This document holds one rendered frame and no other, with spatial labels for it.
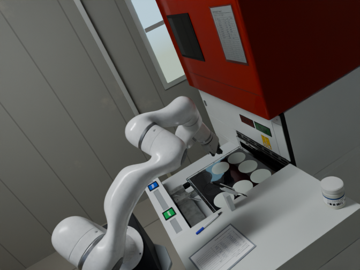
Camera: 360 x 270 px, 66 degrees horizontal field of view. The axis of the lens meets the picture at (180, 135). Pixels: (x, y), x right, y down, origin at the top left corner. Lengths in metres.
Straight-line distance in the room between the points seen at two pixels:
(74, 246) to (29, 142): 1.93
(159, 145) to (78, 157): 1.97
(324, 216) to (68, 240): 0.85
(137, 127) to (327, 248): 0.77
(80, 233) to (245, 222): 0.61
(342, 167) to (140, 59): 1.81
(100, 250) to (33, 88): 1.92
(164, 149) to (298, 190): 0.60
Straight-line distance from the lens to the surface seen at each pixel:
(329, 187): 1.09
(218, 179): 1.49
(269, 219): 1.15
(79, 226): 0.93
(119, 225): 0.89
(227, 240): 1.13
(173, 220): 1.31
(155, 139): 0.88
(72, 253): 0.92
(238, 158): 1.57
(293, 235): 1.09
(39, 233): 3.24
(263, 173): 1.43
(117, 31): 2.56
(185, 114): 0.95
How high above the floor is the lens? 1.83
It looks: 28 degrees down
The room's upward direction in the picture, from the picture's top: 25 degrees counter-clockwise
